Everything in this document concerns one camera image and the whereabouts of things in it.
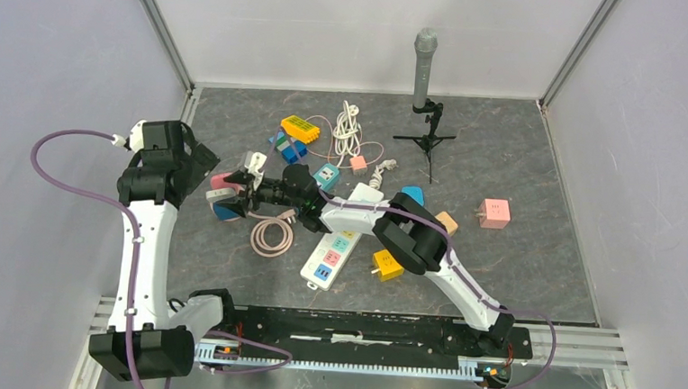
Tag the black microphone tripod stand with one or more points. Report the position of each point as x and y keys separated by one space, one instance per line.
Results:
x=427 y=142

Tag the white plug adapter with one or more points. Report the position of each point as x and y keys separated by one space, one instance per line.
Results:
x=217 y=195

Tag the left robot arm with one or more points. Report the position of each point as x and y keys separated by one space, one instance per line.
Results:
x=143 y=338

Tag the white multicolour power strip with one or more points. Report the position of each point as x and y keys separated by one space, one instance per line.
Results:
x=334 y=249

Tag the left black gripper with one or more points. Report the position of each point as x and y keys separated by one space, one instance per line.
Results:
x=202 y=162

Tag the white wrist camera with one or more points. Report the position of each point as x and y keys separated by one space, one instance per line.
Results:
x=134 y=142
x=254 y=163

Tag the grey slotted cable duct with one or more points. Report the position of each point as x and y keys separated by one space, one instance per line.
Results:
x=571 y=347

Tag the yellow rectangular power strip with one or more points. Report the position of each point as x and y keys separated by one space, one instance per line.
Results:
x=300 y=129

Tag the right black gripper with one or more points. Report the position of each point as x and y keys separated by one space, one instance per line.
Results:
x=241 y=203

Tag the blue green power strip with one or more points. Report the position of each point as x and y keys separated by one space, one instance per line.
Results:
x=292 y=151

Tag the yellow cube socket adapter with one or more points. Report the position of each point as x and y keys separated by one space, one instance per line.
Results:
x=385 y=266

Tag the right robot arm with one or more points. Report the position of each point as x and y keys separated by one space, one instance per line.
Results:
x=413 y=236

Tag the pink flat plug adapter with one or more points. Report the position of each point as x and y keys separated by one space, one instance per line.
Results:
x=219 y=182

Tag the small blue plug adapter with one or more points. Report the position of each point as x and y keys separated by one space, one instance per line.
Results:
x=415 y=192

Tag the beige cube socket adapter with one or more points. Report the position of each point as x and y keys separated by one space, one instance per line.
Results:
x=448 y=222

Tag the blue white cube adapter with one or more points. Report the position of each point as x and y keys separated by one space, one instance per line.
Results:
x=224 y=214

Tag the grey microphone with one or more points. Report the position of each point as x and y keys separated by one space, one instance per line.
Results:
x=425 y=46

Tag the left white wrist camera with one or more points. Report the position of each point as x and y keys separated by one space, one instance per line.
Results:
x=134 y=142

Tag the small pink plug adapter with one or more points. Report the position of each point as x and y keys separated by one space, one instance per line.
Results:
x=358 y=165

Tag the teal power strip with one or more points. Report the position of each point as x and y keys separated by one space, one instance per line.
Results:
x=327 y=177

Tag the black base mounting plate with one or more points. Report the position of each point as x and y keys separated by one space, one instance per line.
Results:
x=381 y=339

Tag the pink cube socket adapter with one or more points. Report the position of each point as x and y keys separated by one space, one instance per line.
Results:
x=493 y=213

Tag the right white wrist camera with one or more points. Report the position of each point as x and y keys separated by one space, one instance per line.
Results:
x=254 y=163

